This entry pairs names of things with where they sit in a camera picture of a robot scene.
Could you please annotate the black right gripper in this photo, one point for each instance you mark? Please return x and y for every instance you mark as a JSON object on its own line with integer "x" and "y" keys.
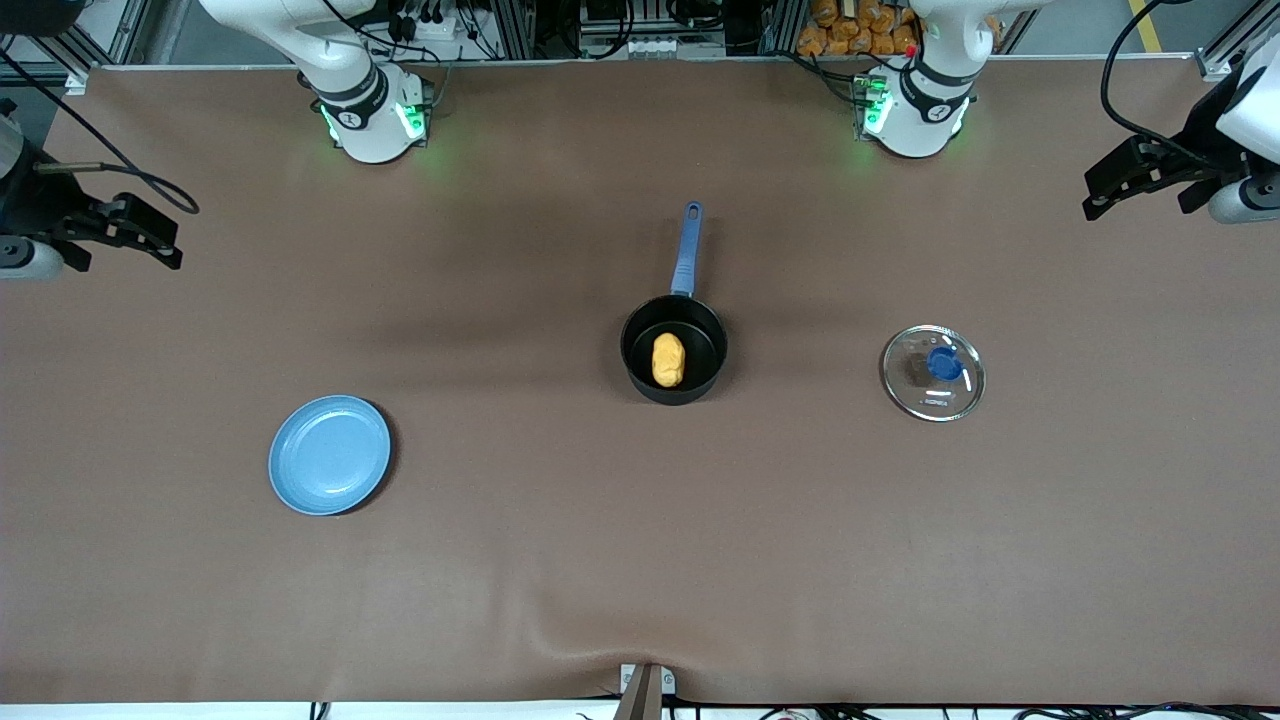
{"x": 36, "y": 208}

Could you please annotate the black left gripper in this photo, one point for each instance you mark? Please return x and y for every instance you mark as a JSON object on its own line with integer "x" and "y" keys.
{"x": 1196, "y": 157}

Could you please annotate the glass lid blue knob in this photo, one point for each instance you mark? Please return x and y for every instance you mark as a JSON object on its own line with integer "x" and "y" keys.
{"x": 915, "y": 390}

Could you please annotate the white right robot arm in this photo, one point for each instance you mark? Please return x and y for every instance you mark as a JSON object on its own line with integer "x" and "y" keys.
{"x": 370, "y": 120}

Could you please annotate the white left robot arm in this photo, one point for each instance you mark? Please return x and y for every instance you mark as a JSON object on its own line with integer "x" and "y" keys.
{"x": 925, "y": 115}

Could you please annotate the blue round plate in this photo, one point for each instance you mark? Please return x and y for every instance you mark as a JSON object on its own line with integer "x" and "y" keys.
{"x": 330, "y": 455}

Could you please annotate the orange packaged goods pile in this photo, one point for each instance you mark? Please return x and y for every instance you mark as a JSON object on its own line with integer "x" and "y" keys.
{"x": 850, "y": 35}

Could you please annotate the white power strip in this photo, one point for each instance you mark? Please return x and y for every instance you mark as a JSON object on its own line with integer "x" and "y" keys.
{"x": 655, "y": 45}

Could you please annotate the aluminium frame profile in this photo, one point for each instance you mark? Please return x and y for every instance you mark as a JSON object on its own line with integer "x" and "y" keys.
{"x": 1210, "y": 65}
{"x": 78, "y": 80}

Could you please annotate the metal camera pole bracket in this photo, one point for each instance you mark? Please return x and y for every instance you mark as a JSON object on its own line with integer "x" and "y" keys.
{"x": 645, "y": 695}

